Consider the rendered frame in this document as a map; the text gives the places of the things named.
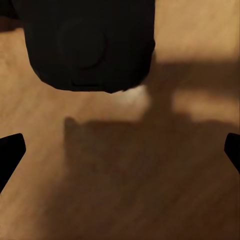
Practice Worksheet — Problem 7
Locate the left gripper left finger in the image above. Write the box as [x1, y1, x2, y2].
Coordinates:
[0, 133, 26, 193]

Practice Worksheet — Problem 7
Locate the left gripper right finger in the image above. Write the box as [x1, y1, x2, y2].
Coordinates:
[224, 133, 240, 173]

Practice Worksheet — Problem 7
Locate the digital camera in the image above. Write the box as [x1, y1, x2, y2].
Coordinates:
[0, 0, 156, 94]

